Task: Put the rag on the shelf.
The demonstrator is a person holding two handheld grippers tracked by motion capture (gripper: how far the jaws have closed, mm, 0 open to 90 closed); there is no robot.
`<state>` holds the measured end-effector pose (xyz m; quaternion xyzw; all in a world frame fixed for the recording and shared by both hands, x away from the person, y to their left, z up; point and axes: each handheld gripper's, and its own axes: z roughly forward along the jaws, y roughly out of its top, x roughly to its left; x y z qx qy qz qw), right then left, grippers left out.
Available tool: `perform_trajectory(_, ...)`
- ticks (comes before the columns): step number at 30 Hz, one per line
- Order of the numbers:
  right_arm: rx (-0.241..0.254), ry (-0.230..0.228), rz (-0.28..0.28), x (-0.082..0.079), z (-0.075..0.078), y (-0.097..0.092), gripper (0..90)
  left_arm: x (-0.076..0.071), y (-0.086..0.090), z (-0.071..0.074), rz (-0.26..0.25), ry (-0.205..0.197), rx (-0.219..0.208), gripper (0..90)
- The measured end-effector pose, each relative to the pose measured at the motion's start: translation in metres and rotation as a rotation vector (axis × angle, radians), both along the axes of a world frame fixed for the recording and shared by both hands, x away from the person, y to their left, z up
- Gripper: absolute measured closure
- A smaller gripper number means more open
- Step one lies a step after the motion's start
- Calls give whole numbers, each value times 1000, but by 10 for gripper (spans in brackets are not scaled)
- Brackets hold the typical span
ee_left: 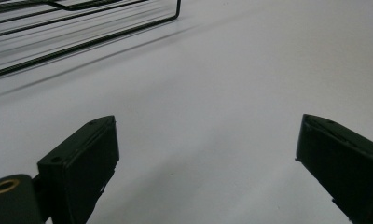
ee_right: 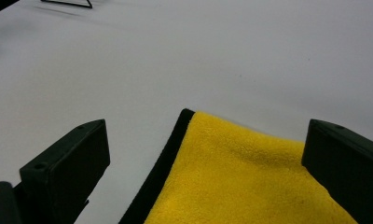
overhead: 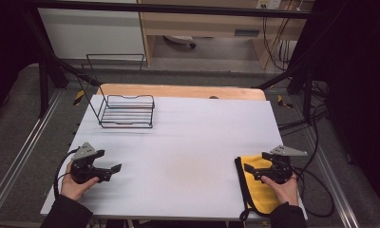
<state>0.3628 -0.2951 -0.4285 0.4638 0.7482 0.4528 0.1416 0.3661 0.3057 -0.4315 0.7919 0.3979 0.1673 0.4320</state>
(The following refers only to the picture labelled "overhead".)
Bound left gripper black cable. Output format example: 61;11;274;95
52;147;81;200

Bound black floor cables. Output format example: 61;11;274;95
276;79;330;138

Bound hanging black cables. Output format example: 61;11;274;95
261;15;295;73

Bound black curtain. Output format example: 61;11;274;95
0;0;42;122
305;0;380;217

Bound aluminium floor rail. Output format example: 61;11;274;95
0;90;63;219
304;126;361;228

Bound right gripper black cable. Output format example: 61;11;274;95
292;166;335;219

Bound black wire rack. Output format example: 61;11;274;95
76;53;156;129

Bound black metal stand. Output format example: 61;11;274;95
256;18;319;125
21;6;102;119

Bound person's right hand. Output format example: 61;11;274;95
260;174;300;207

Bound yellow cloth with black trim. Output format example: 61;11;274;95
234;154;306;222

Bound person's left hand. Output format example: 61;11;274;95
60;160;101;201

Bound yellow black tape strip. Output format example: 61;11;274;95
72;89;86;106
276;94;295;109

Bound white table cover sheet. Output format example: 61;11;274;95
40;94;309;221

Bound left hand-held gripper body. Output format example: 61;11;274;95
69;142;112;185

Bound white wall power outlet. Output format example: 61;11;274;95
255;0;283;10

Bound white cabinet panel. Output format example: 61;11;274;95
37;7;147;61

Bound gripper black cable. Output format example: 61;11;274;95
52;147;81;200
292;166;335;219

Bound black metal frame bar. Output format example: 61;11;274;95
28;0;316;21

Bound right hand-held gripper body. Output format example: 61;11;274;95
256;144;309;185

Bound white object under desk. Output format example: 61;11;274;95
163;34;198;50

